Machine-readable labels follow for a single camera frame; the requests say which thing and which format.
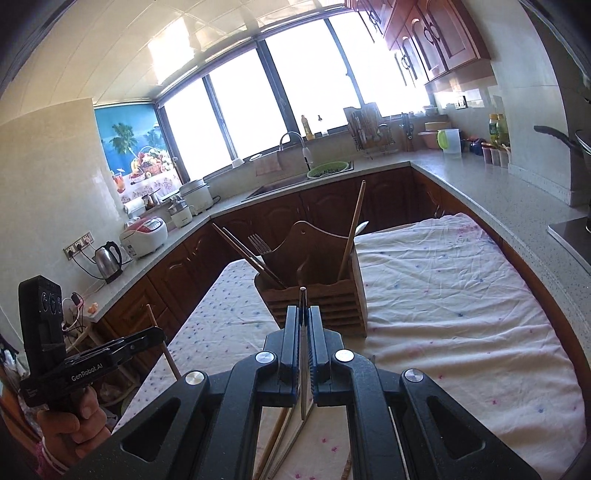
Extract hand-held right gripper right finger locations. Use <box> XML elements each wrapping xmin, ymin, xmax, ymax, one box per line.
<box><xmin>307</xmin><ymin>306</ymin><xmax>551</xmax><ymax>480</ymax></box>

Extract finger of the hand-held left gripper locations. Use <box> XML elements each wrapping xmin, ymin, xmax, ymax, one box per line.
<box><xmin>91</xmin><ymin>338</ymin><xmax>167</xmax><ymax>383</ymax></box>
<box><xmin>107</xmin><ymin>327</ymin><xmax>167</xmax><ymax>353</ymax></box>

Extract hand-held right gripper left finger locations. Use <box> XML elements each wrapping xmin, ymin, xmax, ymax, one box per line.
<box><xmin>65</xmin><ymin>305</ymin><xmax>306</xmax><ymax>480</ymax></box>

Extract wooden utensil holder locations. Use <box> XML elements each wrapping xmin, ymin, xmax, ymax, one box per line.
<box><xmin>253</xmin><ymin>220</ymin><xmax>369</xmax><ymax>338</ymax></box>

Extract metal fork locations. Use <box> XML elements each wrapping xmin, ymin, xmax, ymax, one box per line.
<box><xmin>247</xmin><ymin>233</ymin><xmax>273</xmax><ymax>255</ymax></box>

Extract dark wooden chopstick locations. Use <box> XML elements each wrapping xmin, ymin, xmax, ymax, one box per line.
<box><xmin>211</xmin><ymin>222</ymin><xmax>280</xmax><ymax>289</ymax></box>

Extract person's left hand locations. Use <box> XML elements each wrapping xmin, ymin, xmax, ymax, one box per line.
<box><xmin>36</xmin><ymin>384</ymin><xmax>112</xmax><ymax>468</ymax></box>

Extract steel electric kettle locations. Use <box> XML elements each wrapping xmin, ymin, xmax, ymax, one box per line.
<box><xmin>93</xmin><ymin>240</ymin><xmax>123</xmax><ymax>284</ymax></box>

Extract wooden lower kitchen cabinets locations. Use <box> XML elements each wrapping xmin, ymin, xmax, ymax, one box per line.
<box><xmin>91</xmin><ymin>165</ymin><xmax>463</xmax><ymax>371</ymax></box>

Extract wooden kitchen cabinets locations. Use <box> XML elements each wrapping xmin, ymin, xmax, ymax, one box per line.
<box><xmin>344</xmin><ymin>0</ymin><xmax>491</xmax><ymax>89</ymax></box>
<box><xmin>91</xmin><ymin>165</ymin><xmax>463</xmax><ymax>371</ymax></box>

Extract white and pink rice cooker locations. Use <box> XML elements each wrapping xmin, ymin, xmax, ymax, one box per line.
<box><xmin>119</xmin><ymin>216</ymin><xmax>168</xmax><ymax>260</ymax></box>

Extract small white kitchen appliance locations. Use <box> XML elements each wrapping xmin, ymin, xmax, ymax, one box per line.
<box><xmin>167</xmin><ymin>196</ymin><xmax>194</xmax><ymax>230</ymax></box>

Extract white floral tablecloth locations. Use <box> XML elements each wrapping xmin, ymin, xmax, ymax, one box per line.
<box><xmin>112</xmin><ymin>212</ymin><xmax>588</xmax><ymax>480</ymax></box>

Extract kitchen sink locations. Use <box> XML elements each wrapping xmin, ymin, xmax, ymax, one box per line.
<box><xmin>242</xmin><ymin>161</ymin><xmax>356</xmax><ymax>204</ymax></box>

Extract green colander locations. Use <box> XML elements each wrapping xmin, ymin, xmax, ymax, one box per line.
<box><xmin>307</xmin><ymin>161</ymin><xmax>350</xmax><ymax>180</ymax></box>

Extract pink dish towel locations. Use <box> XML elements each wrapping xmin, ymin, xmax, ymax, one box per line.
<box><xmin>254</xmin><ymin>154</ymin><xmax>283</xmax><ymax>176</ymax></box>

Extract kitchen faucet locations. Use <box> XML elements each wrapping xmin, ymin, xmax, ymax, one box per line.
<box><xmin>279</xmin><ymin>131</ymin><xmax>313</xmax><ymax>172</ymax></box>

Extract dish rack with cutting boards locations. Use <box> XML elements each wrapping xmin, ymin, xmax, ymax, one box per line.
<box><xmin>344</xmin><ymin>103</ymin><xmax>400</xmax><ymax>156</ymax></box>

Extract stacked mixing bowls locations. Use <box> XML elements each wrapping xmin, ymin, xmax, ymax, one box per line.
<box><xmin>417</xmin><ymin>120</ymin><xmax>451</xmax><ymax>150</ymax></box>

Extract clear pitcher with green lid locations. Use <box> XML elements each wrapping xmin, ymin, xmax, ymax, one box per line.
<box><xmin>437</xmin><ymin>128</ymin><xmax>463</xmax><ymax>158</ymax></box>

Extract row of spice jars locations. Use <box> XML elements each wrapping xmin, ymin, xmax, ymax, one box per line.
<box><xmin>481</xmin><ymin>141</ymin><xmax>511</xmax><ymax>167</ymax></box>

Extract kitchen window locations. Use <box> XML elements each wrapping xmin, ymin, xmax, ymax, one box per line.
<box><xmin>156</xmin><ymin>8</ymin><xmax>435</xmax><ymax>184</ymax></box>

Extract gas stove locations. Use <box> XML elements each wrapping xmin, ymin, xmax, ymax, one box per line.
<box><xmin>547</xmin><ymin>216</ymin><xmax>591</xmax><ymax>260</ymax></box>

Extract cooking oil bottles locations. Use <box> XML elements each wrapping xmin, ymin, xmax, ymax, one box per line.
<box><xmin>488</xmin><ymin>113</ymin><xmax>510</xmax><ymax>148</ymax></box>

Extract black wok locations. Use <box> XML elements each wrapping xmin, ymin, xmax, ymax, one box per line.
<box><xmin>533</xmin><ymin>124</ymin><xmax>591</xmax><ymax>168</ymax></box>

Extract wooden upper kitchen cabinets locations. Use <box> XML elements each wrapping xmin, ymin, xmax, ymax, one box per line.
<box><xmin>344</xmin><ymin>0</ymin><xmax>491</xmax><ymax>89</ymax></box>

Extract wall socket strip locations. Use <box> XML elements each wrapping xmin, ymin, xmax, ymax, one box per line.
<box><xmin>63</xmin><ymin>233</ymin><xmax>96</xmax><ymax>260</ymax></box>

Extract tropical fruit wall poster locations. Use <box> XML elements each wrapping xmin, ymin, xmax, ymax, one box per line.
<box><xmin>94</xmin><ymin>103</ymin><xmax>181</xmax><ymax>204</ymax></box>

